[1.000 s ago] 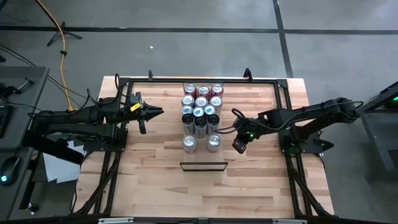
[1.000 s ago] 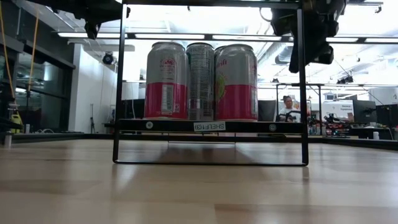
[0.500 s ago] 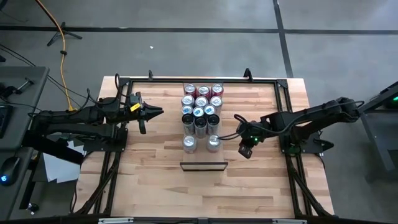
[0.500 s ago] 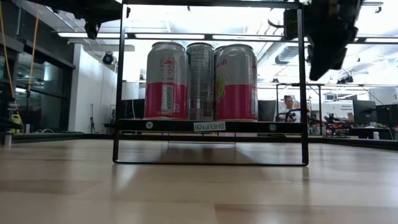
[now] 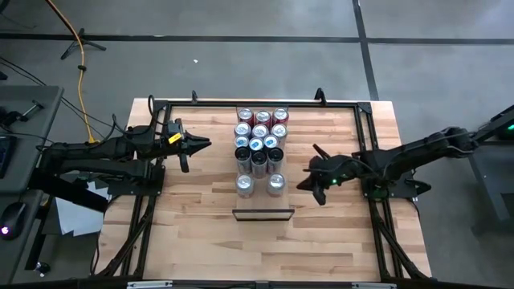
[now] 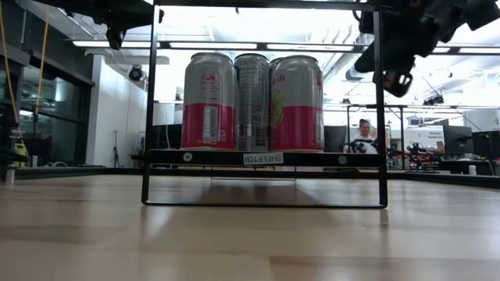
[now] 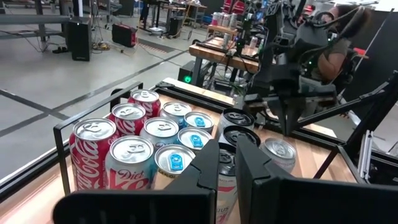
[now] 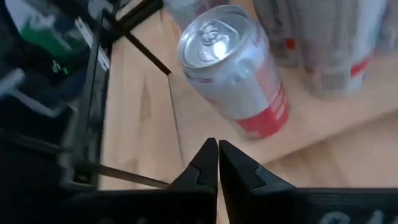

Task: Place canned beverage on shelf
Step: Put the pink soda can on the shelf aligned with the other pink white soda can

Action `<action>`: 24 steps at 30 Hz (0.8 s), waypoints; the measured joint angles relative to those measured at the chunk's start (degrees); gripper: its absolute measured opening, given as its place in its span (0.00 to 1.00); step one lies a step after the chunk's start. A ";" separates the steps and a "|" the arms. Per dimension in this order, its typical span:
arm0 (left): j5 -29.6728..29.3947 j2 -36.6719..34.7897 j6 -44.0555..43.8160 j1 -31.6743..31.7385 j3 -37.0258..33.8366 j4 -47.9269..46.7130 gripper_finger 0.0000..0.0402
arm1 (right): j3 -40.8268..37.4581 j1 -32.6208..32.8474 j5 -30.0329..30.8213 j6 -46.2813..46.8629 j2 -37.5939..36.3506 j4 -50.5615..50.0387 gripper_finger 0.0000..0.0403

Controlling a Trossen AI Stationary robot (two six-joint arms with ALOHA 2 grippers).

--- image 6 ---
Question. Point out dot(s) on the white cup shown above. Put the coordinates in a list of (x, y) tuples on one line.
[(34, 161), (472, 169), (9, 175)]

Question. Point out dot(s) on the black metal frame stand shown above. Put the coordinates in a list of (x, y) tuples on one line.
[(394, 105)]

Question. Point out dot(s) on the thin black tripod stand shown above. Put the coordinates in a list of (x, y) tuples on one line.
[(116, 152)]

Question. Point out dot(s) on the black ceiling spotlight cluster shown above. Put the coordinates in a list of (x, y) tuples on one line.
[(433, 100)]

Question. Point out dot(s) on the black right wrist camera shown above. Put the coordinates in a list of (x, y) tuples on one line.
[(398, 84)]

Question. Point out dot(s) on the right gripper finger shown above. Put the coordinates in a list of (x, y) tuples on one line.
[(365, 60)]

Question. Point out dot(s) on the person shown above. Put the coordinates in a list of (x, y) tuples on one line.
[(364, 132)]

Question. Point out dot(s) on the white sign board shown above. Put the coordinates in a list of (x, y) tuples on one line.
[(426, 134)]

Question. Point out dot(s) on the black frame wooden shelf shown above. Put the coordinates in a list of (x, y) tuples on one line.
[(218, 158)]

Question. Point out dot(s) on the silver ceiling duct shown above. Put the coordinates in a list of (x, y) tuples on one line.
[(340, 64)]

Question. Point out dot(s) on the black monitor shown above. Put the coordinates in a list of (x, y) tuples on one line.
[(486, 144), (168, 136), (457, 138), (335, 138)]

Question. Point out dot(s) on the white ceiling strip light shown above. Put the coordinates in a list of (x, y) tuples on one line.
[(90, 43), (441, 50), (308, 47), (213, 45), (480, 50)]

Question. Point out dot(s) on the yellow handheld device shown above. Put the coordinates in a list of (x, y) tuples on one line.
[(19, 148)]

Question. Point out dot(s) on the black table rail frame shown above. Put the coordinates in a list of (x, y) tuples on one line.
[(58, 171)]

